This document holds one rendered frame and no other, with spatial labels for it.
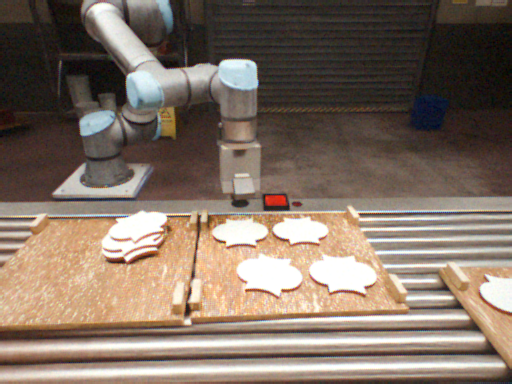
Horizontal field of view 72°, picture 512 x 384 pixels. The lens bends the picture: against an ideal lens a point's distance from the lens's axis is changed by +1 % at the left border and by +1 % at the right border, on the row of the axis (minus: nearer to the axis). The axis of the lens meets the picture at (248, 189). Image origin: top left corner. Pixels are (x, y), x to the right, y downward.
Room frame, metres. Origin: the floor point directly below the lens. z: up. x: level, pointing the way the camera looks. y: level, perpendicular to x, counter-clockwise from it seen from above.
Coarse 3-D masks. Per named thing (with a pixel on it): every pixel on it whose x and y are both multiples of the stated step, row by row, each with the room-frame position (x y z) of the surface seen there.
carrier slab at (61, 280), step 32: (64, 224) 0.76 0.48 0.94; (96, 224) 0.76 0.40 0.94; (32, 256) 0.63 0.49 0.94; (64, 256) 0.63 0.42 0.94; (96, 256) 0.63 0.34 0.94; (160, 256) 0.63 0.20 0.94; (192, 256) 0.63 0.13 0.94; (0, 288) 0.53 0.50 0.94; (32, 288) 0.53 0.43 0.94; (64, 288) 0.53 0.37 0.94; (96, 288) 0.53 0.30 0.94; (128, 288) 0.53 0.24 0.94; (160, 288) 0.53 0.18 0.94; (0, 320) 0.45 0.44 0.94; (32, 320) 0.45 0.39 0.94; (64, 320) 0.45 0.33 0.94; (96, 320) 0.45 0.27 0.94; (128, 320) 0.45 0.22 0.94; (160, 320) 0.45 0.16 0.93
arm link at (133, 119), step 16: (128, 0) 1.02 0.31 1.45; (144, 0) 1.04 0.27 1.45; (160, 0) 1.07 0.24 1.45; (128, 16) 1.01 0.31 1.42; (144, 16) 1.03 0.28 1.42; (160, 16) 1.06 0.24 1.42; (144, 32) 1.05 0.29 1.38; (160, 32) 1.08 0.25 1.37; (128, 112) 1.18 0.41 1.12; (144, 112) 1.18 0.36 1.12; (128, 128) 1.17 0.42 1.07; (144, 128) 1.18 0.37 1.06; (160, 128) 1.23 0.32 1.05; (128, 144) 1.18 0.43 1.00
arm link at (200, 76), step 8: (200, 64) 0.82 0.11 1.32; (208, 64) 0.81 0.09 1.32; (192, 72) 0.74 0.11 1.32; (200, 72) 0.75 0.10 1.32; (208, 72) 0.76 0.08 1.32; (216, 72) 0.74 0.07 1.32; (192, 80) 0.73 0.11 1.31; (200, 80) 0.74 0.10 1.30; (208, 80) 0.74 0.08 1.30; (192, 88) 0.72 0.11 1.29; (200, 88) 0.73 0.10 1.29; (208, 88) 0.73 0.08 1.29; (192, 96) 0.72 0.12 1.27; (200, 96) 0.74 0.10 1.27; (208, 96) 0.74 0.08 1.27
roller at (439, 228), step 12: (360, 228) 0.77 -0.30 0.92; (372, 228) 0.77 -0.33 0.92; (384, 228) 0.77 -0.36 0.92; (396, 228) 0.77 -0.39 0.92; (408, 228) 0.77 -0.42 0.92; (420, 228) 0.77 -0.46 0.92; (432, 228) 0.77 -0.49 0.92; (444, 228) 0.77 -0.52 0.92; (456, 228) 0.77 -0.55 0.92; (468, 228) 0.77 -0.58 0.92; (480, 228) 0.77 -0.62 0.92; (492, 228) 0.77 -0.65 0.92; (504, 228) 0.77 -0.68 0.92; (0, 240) 0.74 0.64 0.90
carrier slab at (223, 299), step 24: (216, 216) 0.80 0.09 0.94; (240, 216) 0.80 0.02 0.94; (264, 216) 0.80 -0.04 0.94; (288, 216) 0.80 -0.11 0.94; (312, 216) 0.80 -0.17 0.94; (336, 216) 0.80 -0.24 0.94; (264, 240) 0.69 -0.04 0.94; (336, 240) 0.69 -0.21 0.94; (360, 240) 0.69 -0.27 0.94; (216, 264) 0.60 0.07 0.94; (216, 288) 0.53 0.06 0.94; (240, 288) 0.53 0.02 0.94; (312, 288) 0.53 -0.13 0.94; (384, 288) 0.53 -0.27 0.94; (192, 312) 0.47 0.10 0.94; (216, 312) 0.47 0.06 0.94; (240, 312) 0.47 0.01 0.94; (264, 312) 0.47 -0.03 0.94; (288, 312) 0.47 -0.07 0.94; (312, 312) 0.47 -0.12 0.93; (336, 312) 0.47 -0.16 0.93; (360, 312) 0.47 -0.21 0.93; (384, 312) 0.47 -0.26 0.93
